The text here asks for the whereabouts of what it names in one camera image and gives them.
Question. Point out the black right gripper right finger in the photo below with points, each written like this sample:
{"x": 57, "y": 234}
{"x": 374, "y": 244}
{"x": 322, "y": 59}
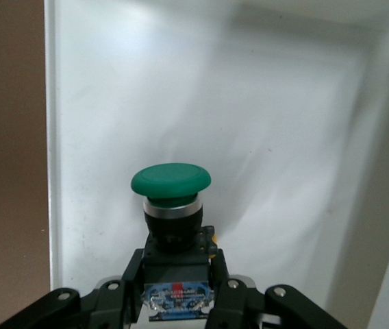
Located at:
{"x": 235, "y": 305}

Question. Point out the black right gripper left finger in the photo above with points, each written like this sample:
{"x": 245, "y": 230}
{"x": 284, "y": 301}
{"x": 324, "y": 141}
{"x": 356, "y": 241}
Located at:
{"x": 112, "y": 305}

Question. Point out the green mushroom push button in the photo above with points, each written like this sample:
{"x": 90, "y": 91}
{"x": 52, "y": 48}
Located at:
{"x": 170, "y": 181}

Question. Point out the white plastic drawer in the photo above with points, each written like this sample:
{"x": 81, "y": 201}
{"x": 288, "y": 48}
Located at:
{"x": 215, "y": 103}

